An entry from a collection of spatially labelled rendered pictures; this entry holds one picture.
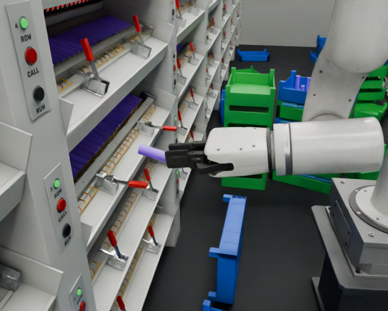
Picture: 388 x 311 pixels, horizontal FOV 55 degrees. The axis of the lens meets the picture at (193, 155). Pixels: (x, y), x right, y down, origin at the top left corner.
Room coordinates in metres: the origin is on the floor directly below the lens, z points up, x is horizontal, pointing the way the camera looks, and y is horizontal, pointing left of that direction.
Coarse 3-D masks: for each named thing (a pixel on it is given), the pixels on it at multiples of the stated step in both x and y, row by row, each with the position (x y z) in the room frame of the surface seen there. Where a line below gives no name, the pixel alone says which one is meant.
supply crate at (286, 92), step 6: (294, 72) 1.68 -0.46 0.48; (288, 78) 1.65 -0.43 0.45; (294, 78) 1.68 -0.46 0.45; (300, 78) 1.68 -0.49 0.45; (306, 78) 1.67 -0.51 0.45; (282, 84) 1.52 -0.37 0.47; (288, 84) 1.66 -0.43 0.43; (294, 84) 1.69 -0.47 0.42; (300, 84) 1.68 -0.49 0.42; (282, 90) 1.52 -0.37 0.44; (288, 90) 1.51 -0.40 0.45; (294, 90) 1.50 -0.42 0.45; (300, 90) 1.49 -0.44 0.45; (282, 96) 1.52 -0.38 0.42; (288, 96) 1.51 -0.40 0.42; (294, 96) 1.50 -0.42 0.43; (300, 96) 1.48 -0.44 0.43; (300, 102) 1.48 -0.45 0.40; (354, 102) 1.46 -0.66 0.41
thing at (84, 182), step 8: (144, 104) 0.98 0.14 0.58; (136, 112) 0.92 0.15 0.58; (144, 112) 0.95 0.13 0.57; (152, 112) 0.98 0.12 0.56; (128, 120) 0.86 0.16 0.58; (136, 120) 0.88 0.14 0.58; (128, 128) 0.82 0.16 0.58; (120, 136) 0.78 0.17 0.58; (128, 136) 0.81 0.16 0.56; (112, 144) 0.73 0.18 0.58; (120, 144) 0.77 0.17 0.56; (104, 152) 0.69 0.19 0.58; (112, 152) 0.71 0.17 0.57; (96, 160) 0.66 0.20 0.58; (104, 160) 0.67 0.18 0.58; (88, 168) 0.62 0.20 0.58; (96, 168) 0.63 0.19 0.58; (112, 168) 0.67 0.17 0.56; (88, 176) 0.60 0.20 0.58; (80, 184) 0.57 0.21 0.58; (88, 184) 0.59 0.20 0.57; (80, 192) 0.55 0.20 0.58; (80, 208) 0.53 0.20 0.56
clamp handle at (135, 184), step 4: (112, 180) 0.61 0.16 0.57; (116, 180) 0.62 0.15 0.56; (120, 180) 0.62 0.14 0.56; (120, 184) 0.61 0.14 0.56; (124, 184) 0.61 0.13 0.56; (128, 184) 0.60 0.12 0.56; (132, 184) 0.60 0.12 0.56; (136, 184) 0.60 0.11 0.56; (140, 184) 0.60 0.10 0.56; (144, 184) 0.60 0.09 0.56; (144, 188) 0.60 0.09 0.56
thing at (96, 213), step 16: (144, 96) 1.04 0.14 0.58; (160, 96) 1.05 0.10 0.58; (160, 112) 1.02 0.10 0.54; (128, 144) 0.79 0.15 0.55; (144, 144) 0.82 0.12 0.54; (128, 160) 0.73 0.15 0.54; (80, 176) 0.63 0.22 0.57; (128, 176) 0.67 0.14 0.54; (96, 192) 0.59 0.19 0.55; (96, 208) 0.55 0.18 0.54; (112, 208) 0.59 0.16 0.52; (96, 224) 0.51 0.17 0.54
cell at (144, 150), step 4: (140, 144) 0.58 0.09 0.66; (140, 148) 0.57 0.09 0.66; (144, 148) 0.57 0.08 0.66; (148, 148) 0.57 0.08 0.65; (152, 148) 0.57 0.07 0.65; (140, 152) 0.57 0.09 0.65; (144, 152) 0.57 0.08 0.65; (148, 152) 0.57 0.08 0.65; (152, 152) 0.57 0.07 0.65; (156, 152) 0.57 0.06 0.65; (160, 152) 0.57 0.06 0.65; (164, 152) 0.57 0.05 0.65; (148, 156) 0.57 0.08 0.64; (152, 156) 0.56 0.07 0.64; (156, 156) 0.56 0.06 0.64; (160, 156) 0.56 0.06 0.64; (164, 156) 0.56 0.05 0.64; (160, 160) 0.56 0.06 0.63; (164, 160) 0.56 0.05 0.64
